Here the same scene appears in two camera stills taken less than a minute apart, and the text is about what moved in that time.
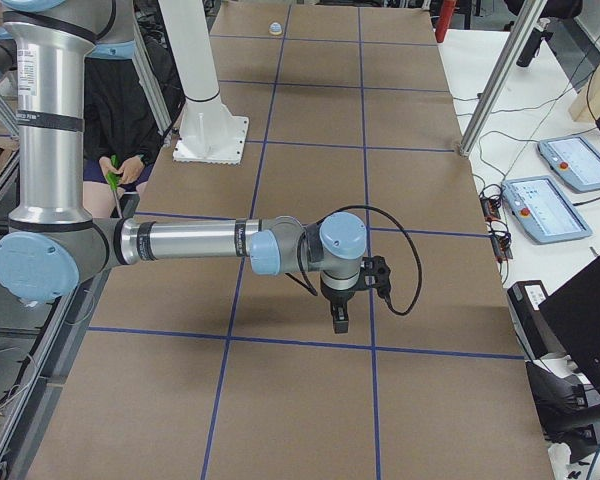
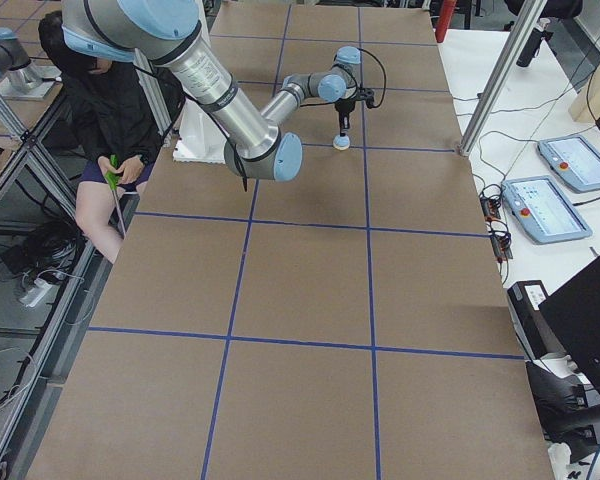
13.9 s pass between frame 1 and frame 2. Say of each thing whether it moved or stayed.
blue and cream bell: moved
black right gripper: moved
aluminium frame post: stayed
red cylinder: stayed
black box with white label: stayed
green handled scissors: stayed
